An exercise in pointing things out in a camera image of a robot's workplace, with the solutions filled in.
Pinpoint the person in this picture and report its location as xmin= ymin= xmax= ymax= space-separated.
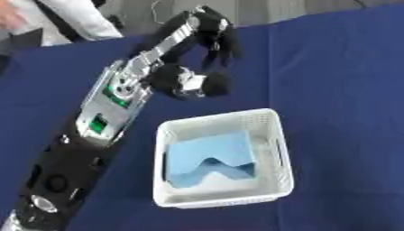
xmin=0 ymin=0 xmax=126 ymax=58

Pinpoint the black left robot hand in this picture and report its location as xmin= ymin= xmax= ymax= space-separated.
xmin=129 ymin=5 xmax=246 ymax=100

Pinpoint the light blue folded cloth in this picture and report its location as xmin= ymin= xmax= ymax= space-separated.
xmin=164 ymin=129 xmax=261 ymax=189

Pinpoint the white plastic basket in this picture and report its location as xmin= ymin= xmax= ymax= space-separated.
xmin=151 ymin=107 xmax=297 ymax=209

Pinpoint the person's hand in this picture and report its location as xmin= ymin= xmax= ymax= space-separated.
xmin=0 ymin=0 xmax=29 ymax=31

